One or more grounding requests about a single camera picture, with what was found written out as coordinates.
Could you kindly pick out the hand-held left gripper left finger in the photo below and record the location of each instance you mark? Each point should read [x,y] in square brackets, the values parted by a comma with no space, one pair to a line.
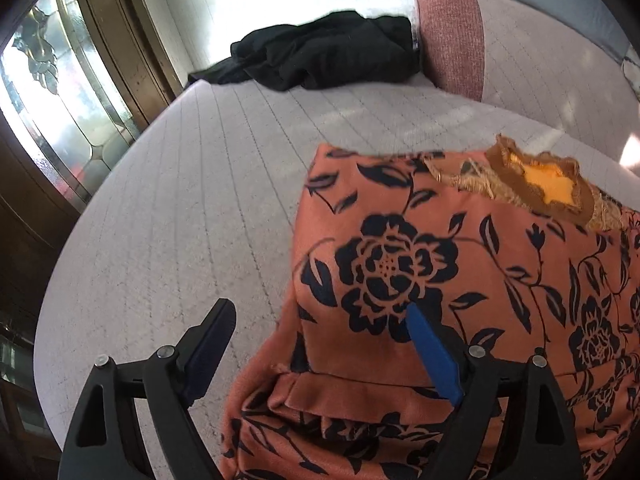
[210,355]

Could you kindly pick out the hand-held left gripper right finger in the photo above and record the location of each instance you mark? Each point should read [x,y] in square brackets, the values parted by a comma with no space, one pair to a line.
[435,355]

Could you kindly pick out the orange floral garment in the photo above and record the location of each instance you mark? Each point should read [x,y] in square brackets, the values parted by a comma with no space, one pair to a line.
[400,210]

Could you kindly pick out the quilted pink bed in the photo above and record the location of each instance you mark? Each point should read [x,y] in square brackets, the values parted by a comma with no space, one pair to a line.
[175,210]

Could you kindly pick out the pink bolster cushion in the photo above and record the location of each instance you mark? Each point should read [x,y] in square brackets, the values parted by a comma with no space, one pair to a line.
[540,70]

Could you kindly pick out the wooden glass-panel door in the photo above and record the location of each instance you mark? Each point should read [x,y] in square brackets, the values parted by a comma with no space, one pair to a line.
[50,85]

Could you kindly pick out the black cloth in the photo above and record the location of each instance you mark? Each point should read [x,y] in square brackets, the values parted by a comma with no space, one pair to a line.
[325,50]

